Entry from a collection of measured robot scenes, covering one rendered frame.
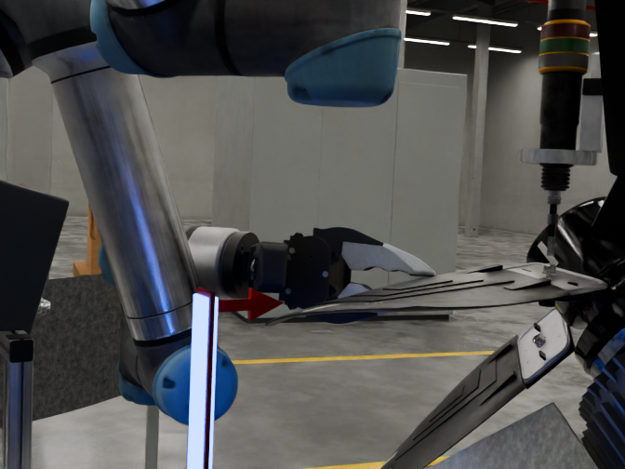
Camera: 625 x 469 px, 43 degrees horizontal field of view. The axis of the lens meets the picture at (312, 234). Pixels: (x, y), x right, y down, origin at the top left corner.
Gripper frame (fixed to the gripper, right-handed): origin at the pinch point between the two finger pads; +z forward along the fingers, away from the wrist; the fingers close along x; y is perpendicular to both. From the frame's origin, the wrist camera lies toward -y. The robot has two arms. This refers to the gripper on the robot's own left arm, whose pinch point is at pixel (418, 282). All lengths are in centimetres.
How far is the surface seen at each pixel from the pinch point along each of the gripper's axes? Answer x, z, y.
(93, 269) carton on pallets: 33, -491, 628
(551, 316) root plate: 2.6, 11.1, 15.5
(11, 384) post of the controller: 18, -52, 7
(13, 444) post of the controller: 25, -52, 8
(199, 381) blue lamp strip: 7.7, -9.4, -23.9
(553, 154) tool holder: -12.3, 11.3, -0.9
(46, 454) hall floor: 96, -210, 219
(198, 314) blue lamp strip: 3.0, -9.8, -24.1
